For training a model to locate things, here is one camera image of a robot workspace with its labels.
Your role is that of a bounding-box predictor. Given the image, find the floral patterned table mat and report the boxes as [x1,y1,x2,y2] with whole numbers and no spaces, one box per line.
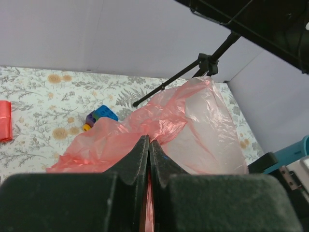
[0,65,265,179]

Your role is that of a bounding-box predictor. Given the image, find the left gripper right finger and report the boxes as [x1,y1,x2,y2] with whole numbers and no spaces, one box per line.
[149,141,303,232]

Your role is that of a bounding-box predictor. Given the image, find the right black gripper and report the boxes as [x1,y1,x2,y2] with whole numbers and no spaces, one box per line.
[248,152,309,232]

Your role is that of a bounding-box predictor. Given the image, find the red plastic trash bag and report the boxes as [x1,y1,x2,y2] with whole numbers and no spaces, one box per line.
[48,78,248,232]

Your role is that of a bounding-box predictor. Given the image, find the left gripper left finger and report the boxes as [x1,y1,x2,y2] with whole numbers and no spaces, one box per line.
[0,136,149,232]

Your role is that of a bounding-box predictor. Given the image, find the black perforated music stand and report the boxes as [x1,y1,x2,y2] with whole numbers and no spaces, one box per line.
[132,0,309,107]

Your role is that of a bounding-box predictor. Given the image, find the colourful toy brick car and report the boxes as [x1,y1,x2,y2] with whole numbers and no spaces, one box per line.
[83,105,118,131]

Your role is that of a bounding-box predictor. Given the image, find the red trash bag roll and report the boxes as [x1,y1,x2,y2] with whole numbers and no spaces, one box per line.
[0,101,13,143]

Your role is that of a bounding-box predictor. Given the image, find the teal plastic trash bin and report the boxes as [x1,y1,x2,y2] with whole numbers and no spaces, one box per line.
[263,135,309,174]

